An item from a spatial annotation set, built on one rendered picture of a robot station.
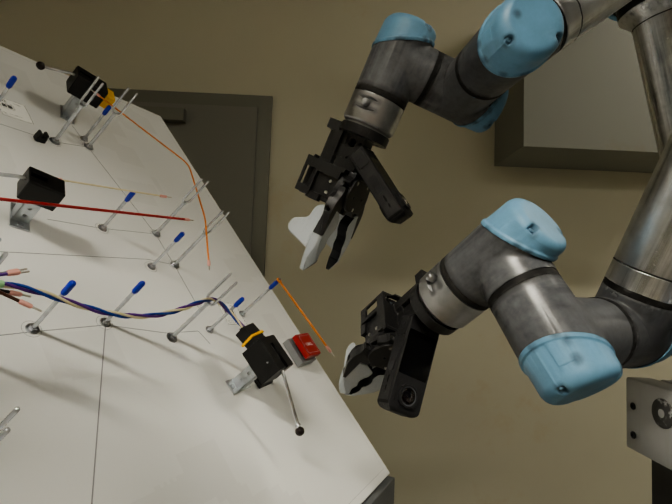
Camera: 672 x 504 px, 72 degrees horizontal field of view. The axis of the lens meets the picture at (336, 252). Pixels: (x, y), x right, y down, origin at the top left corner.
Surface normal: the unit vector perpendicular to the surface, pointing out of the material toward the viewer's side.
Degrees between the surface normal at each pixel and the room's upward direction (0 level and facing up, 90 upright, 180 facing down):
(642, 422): 90
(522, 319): 85
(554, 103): 90
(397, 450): 90
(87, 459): 50
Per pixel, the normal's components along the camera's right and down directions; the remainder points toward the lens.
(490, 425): 0.04, -0.07
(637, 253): -0.88, -0.10
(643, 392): -1.00, -0.04
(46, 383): 0.71, -0.64
